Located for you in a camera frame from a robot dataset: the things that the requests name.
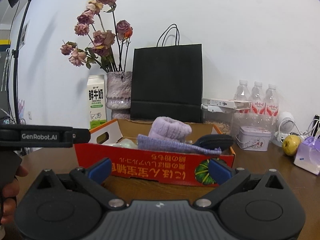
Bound purple drawstring fabric pouch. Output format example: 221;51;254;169
137;134;222;155

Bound person's left hand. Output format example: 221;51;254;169
1;178;20;225

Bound black fabric pouch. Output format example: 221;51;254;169
193;134;234;151

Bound pale green round object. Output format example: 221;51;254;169
110;138;138;150

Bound orange cardboard box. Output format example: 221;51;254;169
74;118;236;188

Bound white floral tin box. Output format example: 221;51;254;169
235;126;271;152

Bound clear plastic food container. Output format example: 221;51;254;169
201;105;234;134

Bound white flat carton box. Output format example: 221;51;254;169
201;98;251;111

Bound white green milk carton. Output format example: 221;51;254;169
87;75;107;129

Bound purple knitted sock roll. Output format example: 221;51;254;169
148;116;192;142

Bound yellow green apple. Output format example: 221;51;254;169
281;135;301;156

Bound right clear water bottle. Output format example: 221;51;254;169
264;84;279;117

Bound clear water bottle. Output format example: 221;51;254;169
250;81;265;115
234;80;251;101
264;84;279;117

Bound left clear water bottle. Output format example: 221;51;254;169
234;80;251;101

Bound small white desk fan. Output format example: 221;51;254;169
272;112;296;147

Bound middle clear water bottle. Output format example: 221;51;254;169
250;81;265;115

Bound purple textured ceramic vase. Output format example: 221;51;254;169
106;71;132;120

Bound black paper shopping bag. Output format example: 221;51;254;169
130;24;203;123

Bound dried rose bouquet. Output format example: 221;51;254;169
60;0;133;73

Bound white charging cables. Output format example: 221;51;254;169
292;115;320;140

